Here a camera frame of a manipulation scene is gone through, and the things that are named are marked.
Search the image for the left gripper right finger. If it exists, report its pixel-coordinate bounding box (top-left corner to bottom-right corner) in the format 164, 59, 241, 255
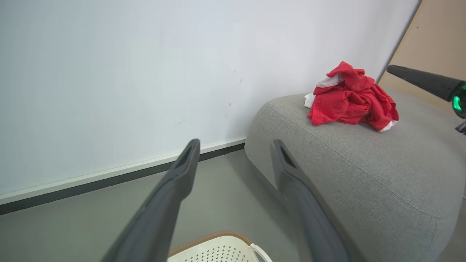
271, 139, 350, 262

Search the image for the red garment with white trim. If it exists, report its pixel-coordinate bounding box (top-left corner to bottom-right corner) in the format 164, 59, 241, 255
304, 61, 400, 132

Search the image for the beige wooden panel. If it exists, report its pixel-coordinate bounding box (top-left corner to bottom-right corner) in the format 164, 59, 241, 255
378, 0, 466, 112

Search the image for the white perforated laundry basket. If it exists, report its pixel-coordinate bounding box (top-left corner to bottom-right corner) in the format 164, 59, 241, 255
167, 231, 273, 262

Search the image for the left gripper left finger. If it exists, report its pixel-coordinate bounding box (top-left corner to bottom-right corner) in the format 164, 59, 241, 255
102, 138, 201, 262

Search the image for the grey fabric sofa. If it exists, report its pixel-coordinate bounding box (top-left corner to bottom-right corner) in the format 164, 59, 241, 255
244, 87, 466, 262

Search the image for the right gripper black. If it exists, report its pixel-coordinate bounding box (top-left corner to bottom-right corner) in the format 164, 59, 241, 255
386, 64, 466, 135

